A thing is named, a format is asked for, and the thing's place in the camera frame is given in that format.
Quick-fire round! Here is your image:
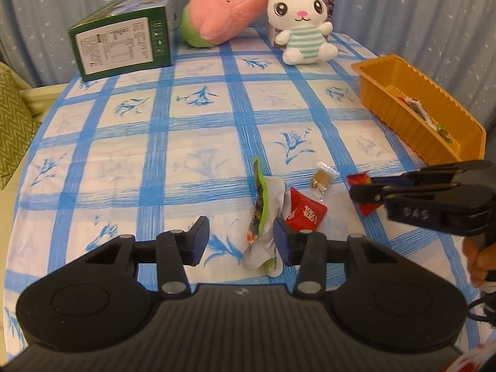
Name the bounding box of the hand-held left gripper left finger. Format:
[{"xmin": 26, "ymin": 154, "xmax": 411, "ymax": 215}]
[{"xmin": 83, "ymin": 216, "xmax": 210, "ymax": 299}]

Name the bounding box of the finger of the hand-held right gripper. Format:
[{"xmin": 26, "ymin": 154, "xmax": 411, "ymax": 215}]
[
  {"xmin": 350, "ymin": 183, "xmax": 456, "ymax": 207},
  {"xmin": 370, "ymin": 163, "xmax": 463, "ymax": 187}
]

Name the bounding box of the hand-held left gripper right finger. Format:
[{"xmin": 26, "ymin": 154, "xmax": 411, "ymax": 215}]
[{"xmin": 273, "ymin": 218, "xmax": 401, "ymax": 295}]

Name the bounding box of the small red candy packet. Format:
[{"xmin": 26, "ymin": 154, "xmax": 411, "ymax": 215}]
[{"xmin": 346, "ymin": 171, "xmax": 382, "ymax": 215}]

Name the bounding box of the red pillow snack packet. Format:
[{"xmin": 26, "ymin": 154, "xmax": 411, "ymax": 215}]
[{"xmin": 285, "ymin": 187, "xmax": 328, "ymax": 233}]

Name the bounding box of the grey green snack packet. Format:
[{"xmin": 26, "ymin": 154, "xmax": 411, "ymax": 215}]
[{"xmin": 243, "ymin": 157, "xmax": 287, "ymax": 277}]

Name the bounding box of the orange plastic tray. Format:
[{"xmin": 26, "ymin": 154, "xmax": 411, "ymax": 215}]
[{"xmin": 351, "ymin": 55, "xmax": 487, "ymax": 167}]

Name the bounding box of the large red snack packet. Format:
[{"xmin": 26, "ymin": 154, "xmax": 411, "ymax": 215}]
[{"xmin": 398, "ymin": 94, "xmax": 424, "ymax": 110}]

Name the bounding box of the person's right hand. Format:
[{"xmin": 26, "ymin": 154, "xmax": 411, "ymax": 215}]
[{"xmin": 463, "ymin": 236, "xmax": 496, "ymax": 288}]

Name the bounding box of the small brown wrapped candy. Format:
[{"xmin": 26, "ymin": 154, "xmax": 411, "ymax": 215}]
[{"xmin": 309, "ymin": 162, "xmax": 336, "ymax": 193}]

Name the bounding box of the blue checked tablecloth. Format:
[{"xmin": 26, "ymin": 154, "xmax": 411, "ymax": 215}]
[{"xmin": 0, "ymin": 27, "xmax": 496, "ymax": 357}]

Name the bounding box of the red patterned cloth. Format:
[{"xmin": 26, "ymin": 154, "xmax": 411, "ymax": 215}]
[{"xmin": 445, "ymin": 341, "xmax": 496, "ymax": 372}]

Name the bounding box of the white bunny plush toy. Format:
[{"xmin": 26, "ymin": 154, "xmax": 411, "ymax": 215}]
[{"xmin": 259, "ymin": 0, "xmax": 338, "ymax": 65}]

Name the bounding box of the blue star curtain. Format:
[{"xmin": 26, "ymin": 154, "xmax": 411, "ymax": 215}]
[{"xmin": 0, "ymin": 0, "xmax": 496, "ymax": 132}]

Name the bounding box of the green cardboard box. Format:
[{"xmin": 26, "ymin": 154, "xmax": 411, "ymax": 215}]
[{"xmin": 68, "ymin": 0, "xmax": 179, "ymax": 83}]

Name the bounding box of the beige sofa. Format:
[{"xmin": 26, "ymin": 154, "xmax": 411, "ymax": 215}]
[{"xmin": 0, "ymin": 62, "xmax": 70, "ymax": 105}]

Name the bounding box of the green zigzag sofa cover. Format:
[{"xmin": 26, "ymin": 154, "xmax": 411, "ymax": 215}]
[{"xmin": 0, "ymin": 72, "xmax": 42, "ymax": 190}]

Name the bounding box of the pink peach plush toy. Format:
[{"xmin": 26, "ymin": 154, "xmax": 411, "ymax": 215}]
[{"xmin": 181, "ymin": 0, "xmax": 277, "ymax": 49}]

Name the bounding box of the black cable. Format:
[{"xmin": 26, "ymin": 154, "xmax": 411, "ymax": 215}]
[{"xmin": 466, "ymin": 292, "xmax": 496, "ymax": 323}]

